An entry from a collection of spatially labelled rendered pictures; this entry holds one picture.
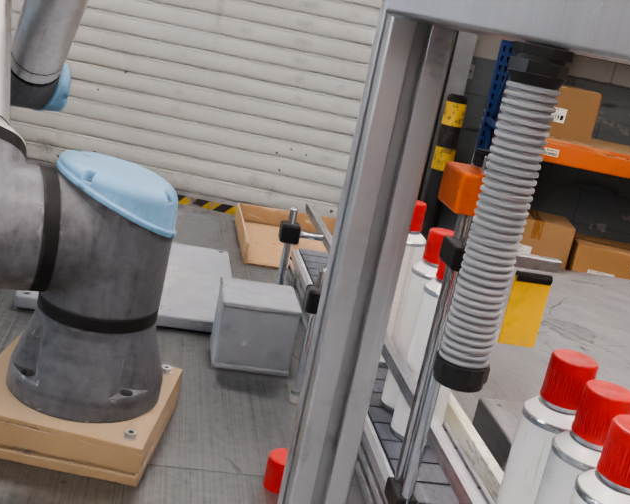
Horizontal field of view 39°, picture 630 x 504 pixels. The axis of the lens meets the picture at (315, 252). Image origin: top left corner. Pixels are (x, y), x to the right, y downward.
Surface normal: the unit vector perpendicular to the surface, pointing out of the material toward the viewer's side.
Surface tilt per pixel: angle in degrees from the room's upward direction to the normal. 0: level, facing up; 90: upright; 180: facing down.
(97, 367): 75
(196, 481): 0
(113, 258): 92
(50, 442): 90
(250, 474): 0
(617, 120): 90
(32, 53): 131
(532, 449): 90
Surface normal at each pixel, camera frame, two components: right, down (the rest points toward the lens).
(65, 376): -0.03, -0.02
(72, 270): 0.31, 0.64
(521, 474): -0.73, 0.04
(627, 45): -0.44, 0.15
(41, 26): -0.27, 0.79
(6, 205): 0.46, -0.29
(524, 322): 0.14, 0.29
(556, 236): -0.11, 0.24
